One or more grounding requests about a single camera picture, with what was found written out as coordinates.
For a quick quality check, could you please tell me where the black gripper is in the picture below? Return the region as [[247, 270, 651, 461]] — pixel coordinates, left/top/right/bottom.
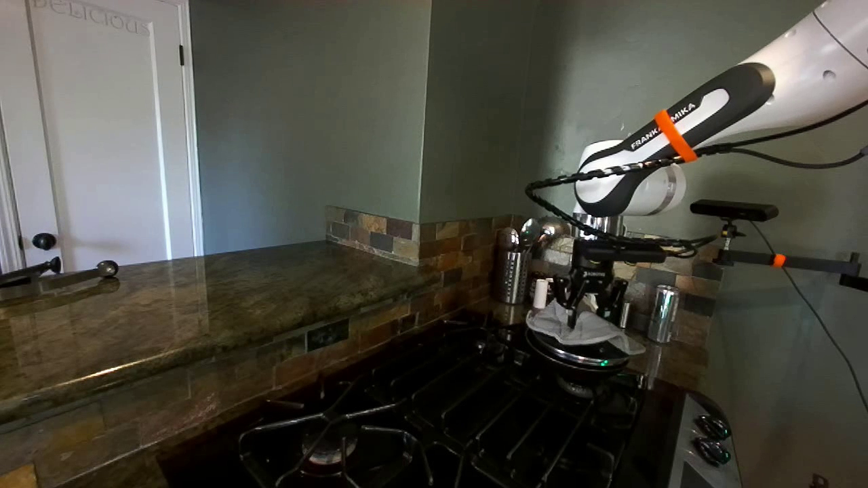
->
[[560, 255, 621, 334]]

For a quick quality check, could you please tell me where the white quilted potholder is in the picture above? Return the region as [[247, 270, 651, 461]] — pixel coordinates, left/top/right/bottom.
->
[[522, 298, 651, 359]]

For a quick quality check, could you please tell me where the black frying pan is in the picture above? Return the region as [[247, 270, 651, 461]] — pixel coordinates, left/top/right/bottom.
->
[[525, 336, 631, 380]]

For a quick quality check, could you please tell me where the black stove knob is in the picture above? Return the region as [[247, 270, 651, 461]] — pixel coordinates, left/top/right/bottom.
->
[[693, 439, 737, 469], [697, 411, 734, 441]]

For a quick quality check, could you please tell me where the black gas stove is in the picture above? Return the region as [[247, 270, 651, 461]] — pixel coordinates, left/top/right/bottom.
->
[[157, 308, 747, 488]]

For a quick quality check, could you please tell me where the silver metal can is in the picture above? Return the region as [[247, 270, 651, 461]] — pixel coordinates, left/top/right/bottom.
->
[[646, 282, 684, 346]]

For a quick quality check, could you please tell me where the silver thermos bottle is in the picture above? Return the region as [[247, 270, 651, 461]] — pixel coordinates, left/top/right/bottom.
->
[[495, 224, 534, 308]]

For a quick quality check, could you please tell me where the shiny chrome vessel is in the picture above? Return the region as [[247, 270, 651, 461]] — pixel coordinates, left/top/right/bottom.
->
[[517, 213, 578, 273]]

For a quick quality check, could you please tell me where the white panel door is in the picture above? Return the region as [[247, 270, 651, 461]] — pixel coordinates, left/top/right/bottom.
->
[[24, 0, 206, 273]]

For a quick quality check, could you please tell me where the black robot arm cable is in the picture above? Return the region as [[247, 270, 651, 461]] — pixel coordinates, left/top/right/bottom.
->
[[522, 96, 868, 252]]

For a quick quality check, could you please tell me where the black stereo camera bar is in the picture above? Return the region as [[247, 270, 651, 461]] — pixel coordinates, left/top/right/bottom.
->
[[688, 197, 780, 224]]

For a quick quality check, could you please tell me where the orange velcro strap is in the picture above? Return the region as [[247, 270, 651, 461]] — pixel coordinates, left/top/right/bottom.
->
[[651, 106, 701, 164]]

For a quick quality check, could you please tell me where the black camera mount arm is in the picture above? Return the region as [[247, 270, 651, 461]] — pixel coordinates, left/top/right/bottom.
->
[[711, 220, 868, 292]]

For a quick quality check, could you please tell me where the black camera cable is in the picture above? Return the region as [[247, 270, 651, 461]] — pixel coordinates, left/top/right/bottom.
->
[[747, 220, 868, 415]]

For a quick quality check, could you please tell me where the wall outlet plate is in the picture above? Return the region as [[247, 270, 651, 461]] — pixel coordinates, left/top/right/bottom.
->
[[304, 317, 353, 354]]

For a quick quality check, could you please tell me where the black tool handle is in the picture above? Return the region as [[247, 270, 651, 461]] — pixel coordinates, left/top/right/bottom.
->
[[0, 255, 62, 292]]

